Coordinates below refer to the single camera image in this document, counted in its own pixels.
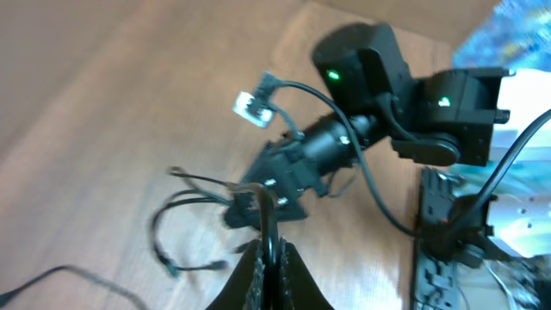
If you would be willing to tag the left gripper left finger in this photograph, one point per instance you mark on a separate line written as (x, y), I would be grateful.
(233, 294)

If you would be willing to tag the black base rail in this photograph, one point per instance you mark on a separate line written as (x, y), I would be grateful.
(438, 254)

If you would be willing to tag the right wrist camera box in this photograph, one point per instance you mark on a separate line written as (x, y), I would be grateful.
(252, 110)

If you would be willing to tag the colourful painted sheet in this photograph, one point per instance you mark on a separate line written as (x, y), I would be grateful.
(516, 35)

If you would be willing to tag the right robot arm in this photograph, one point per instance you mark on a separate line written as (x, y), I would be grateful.
(446, 118)

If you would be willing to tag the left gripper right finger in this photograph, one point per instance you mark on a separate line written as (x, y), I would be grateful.
(297, 288)

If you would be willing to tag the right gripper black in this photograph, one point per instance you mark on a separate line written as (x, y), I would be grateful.
(284, 168)

